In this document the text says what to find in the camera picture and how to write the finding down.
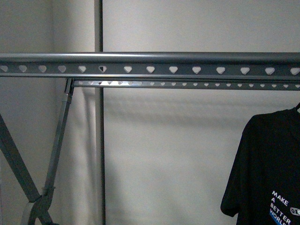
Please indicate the black wall divider strip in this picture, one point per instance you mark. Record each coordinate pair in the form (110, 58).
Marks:
(101, 126)

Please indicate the silver metal clothes hanger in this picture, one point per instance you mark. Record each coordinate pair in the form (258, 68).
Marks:
(297, 107)

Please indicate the black printed t-shirt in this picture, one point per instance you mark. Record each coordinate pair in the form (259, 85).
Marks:
(264, 183)

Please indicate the grey metal drying rack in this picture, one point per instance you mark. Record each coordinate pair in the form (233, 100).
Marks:
(177, 70)

